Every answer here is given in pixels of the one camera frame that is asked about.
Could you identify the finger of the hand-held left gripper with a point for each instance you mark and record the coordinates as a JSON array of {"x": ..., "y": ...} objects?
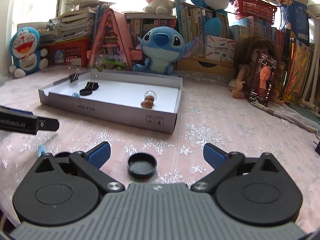
[
  {"x": 17, "y": 110},
  {"x": 48, "y": 125}
]

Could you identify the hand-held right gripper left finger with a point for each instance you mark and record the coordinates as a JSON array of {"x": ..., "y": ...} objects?
[{"x": 98, "y": 155}]

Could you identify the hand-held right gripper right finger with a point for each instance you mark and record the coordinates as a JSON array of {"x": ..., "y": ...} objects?
[{"x": 214, "y": 155}]

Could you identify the light blue plastic clip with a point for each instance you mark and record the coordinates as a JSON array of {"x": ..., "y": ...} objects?
[
  {"x": 41, "y": 151},
  {"x": 75, "y": 95}
]

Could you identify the black round lid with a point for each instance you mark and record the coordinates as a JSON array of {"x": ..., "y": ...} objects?
[
  {"x": 62, "y": 154},
  {"x": 141, "y": 167}
]

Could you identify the small black round cap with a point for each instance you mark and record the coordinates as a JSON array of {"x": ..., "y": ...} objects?
[{"x": 85, "y": 92}]

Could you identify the black binder clip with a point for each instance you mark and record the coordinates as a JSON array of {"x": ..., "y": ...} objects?
[
  {"x": 73, "y": 78},
  {"x": 92, "y": 85}
]

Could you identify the white cardboard box tray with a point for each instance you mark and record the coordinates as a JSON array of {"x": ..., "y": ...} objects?
[{"x": 120, "y": 92}]

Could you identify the brown nut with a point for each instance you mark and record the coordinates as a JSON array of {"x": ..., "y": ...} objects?
[
  {"x": 147, "y": 104},
  {"x": 150, "y": 98}
]

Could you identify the clear plastic dome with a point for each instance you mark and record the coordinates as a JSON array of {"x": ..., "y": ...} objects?
[{"x": 150, "y": 93}]

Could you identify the pink snowflake tablecloth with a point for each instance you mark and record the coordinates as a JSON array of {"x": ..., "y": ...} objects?
[{"x": 225, "y": 135}]

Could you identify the blue cat robot plush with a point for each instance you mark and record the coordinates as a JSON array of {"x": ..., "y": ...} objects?
[{"x": 25, "y": 45}]

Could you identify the large red plastic basket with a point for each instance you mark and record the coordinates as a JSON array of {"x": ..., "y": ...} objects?
[{"x": 75, "y": 50}]

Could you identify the wooden drawer box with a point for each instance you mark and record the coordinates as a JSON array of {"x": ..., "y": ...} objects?
[{"x": 207, "y": 67}]

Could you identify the smartphone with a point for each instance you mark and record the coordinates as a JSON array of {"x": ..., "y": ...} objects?
[{"x": 262, "y": 80}]

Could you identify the crumpled silver bag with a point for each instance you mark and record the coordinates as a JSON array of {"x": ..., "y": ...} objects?
[{"x": 53, "y": 24}]

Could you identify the pale blue cloth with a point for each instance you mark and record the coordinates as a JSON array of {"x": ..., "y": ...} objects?
[{"x": 305, "y": 115}]

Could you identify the pink triangular house model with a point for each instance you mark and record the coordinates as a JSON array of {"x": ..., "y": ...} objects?
[{"x": 110, "y": 42}]

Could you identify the black power adapter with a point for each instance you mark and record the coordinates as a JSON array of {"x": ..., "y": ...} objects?
[{"x": 318, "y": 147}]

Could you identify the stack of papers and books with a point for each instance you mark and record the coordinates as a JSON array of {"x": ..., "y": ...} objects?
[{"x": 75, "y": 22}]

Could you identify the white printed carton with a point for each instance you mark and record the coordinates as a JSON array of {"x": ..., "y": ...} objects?
[{"x": 220, "y": 50}]

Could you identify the brown haired doll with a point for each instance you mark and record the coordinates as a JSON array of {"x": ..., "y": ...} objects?
[{"x": 250, "y": 47}]

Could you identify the shiny colourful folders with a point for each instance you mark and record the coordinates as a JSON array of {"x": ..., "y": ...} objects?
[{"x": 297, "y": 72}]

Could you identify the blue alien plush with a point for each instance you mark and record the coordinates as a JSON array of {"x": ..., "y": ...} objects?
[{"x": 162, "y": 42}]

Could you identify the white pipe rack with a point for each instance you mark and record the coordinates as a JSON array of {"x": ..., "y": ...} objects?
[{"x": 313, "y": 67}]

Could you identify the row of upright books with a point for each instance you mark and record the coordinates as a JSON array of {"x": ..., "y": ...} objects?
[{"x": 195, "y": 17}]

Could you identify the small red plastic basket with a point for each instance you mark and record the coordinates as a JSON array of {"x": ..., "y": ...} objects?
[{"x": 255, "y": 10}]

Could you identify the tall blue carton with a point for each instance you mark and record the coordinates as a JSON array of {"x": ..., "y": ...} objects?
[{"x": 297, "y": 22}]

